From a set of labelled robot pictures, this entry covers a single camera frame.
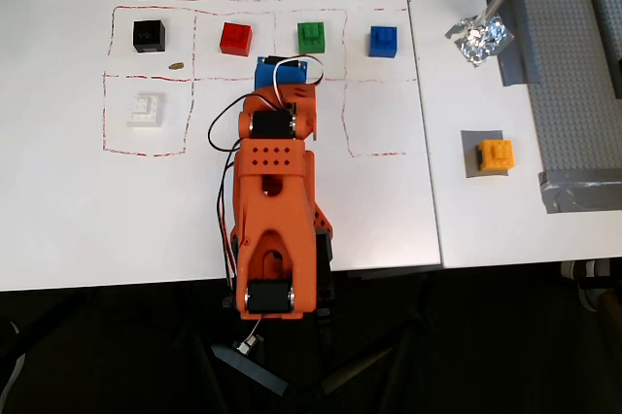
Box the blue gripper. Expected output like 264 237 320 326
254 55 312 90

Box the yellow lego block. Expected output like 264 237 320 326
474 139 515 173

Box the red lego block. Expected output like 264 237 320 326
219 21 254 56

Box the small green lego block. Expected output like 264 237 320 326
296 20 327 54

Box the black lego block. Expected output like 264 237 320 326
131 19 167 54

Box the blue lego block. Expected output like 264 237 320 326
367 25 400 58

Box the white lego block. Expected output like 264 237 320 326
125 91 165 128

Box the grey tape marker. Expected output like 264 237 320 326
460 129 509 180

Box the crumpled aluminium foil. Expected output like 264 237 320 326
444 14 515 69

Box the dark grey tape strip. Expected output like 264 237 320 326
484 0 531 87

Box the light grey lego baseplate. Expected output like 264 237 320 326
504 0 622 182

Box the black tripod leg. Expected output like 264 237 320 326
318 330 419 396
211 343 293 398

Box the dark grey plate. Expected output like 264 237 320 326
582 0 622 99

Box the white chair base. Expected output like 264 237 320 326
561 258 622 313

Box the white servo cable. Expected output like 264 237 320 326
272 56 326 112

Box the black servo cable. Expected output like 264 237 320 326
207 95 247 296

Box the white cable connector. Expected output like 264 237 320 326
232 333 264 357

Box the silver duct tape strip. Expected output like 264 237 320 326
537 170 622 215

